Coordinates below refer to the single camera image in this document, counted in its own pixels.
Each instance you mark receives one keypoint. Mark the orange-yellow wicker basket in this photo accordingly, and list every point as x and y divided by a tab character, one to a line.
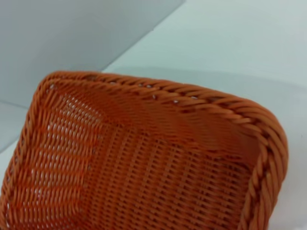
144	167

